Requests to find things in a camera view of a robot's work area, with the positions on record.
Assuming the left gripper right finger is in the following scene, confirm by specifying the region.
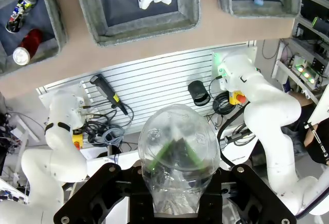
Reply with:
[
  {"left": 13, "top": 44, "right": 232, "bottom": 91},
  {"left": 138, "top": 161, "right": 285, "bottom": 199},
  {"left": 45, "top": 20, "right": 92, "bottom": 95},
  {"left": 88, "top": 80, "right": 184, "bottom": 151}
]
[{"left": 185, "top": 141, "right": 297, "bottom": 224}]

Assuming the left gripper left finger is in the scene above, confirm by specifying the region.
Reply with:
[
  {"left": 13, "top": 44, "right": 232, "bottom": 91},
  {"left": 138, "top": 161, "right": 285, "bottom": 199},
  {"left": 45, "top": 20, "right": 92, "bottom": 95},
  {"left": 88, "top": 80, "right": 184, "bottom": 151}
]
[{"left": 53, "top": 141, "right": 178, "bottom": 224}]

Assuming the clear plastic cup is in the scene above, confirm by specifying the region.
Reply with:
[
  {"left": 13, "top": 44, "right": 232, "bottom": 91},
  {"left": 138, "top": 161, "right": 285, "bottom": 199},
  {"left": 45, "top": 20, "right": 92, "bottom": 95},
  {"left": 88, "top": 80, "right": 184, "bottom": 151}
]
[{"left": 138, "top": 105, "right": 221, "bottom": 216}]

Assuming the crushed red drink can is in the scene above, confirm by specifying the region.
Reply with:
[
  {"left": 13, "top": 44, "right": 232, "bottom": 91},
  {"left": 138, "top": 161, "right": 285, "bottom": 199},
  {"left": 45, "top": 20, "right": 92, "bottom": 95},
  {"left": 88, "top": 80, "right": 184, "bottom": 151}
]
[{"left": 12, "top": 28, "right": 44, "bottom": 66}]

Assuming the crushed black drink can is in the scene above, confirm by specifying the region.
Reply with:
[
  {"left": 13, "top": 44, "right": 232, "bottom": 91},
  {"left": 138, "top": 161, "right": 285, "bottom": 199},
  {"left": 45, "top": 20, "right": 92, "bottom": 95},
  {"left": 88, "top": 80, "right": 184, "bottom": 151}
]
[{"left": 5, "top": 0, "right": 38, "bottom": 33}]

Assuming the yellow emergency stop button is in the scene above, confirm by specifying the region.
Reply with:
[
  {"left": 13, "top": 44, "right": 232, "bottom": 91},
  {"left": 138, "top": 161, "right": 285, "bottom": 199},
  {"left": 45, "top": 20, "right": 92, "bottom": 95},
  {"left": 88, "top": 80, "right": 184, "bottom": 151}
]
[
  {"left": 228, "top": 91, "right": 247, "bottom": 106},
  {"left": 72, "top": 128, "right": 83, "bottom": 151}
]

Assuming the person in black shirt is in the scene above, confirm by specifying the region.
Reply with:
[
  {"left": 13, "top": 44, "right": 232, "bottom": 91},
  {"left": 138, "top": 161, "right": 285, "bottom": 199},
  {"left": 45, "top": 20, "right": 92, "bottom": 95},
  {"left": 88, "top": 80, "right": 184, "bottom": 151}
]
[{"left": 303, "top": 98, "right": 329, "bottom": 167}]

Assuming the black handheld enabling pendant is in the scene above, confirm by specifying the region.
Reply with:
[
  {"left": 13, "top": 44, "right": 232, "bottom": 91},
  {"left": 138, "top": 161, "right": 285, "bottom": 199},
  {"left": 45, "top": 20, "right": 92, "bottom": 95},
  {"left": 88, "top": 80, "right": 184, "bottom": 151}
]
[{"left": 89, "top": 74, "right": 129, "bottom": 116}]

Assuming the black cylinder cup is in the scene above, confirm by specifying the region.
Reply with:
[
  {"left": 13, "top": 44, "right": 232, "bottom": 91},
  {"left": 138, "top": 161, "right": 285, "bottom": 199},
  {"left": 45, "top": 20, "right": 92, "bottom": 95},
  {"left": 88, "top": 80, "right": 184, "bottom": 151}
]
[{"left": 187, "top": 80, "right": 210, "bottom": 107}]

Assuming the white equipment shelf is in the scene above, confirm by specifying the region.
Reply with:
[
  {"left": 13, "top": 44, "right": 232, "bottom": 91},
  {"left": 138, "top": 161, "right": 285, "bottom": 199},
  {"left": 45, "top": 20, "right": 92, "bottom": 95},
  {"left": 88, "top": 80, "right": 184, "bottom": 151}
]
[{"left": 271, "top": 0, "right": 329, "bottom": 99}]

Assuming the white device with glowing lights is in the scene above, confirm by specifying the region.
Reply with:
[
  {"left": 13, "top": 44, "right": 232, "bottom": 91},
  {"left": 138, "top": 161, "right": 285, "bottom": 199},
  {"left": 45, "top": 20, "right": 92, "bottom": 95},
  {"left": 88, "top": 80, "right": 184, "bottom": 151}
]
[{"left": 291, "top": 55, "right": 321, "bottom": 85}]

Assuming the black cable bundle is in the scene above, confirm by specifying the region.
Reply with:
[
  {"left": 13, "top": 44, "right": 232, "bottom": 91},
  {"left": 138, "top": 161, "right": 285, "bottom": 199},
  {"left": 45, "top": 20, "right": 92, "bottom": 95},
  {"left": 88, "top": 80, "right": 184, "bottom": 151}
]
[
  {"left": 83, "top": 103, "right": 135, "bottom": 148},
  {"left": 208, "top": 77, "right": 239, "bottom": 116}
]

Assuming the slotted aluminium base plate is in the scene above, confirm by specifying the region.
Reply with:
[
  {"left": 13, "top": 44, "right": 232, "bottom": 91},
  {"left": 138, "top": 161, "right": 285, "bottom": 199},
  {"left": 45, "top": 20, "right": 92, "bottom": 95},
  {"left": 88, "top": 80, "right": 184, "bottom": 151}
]
[{"left": 35, "top": 40, "right": 258, "bottom": 149}]

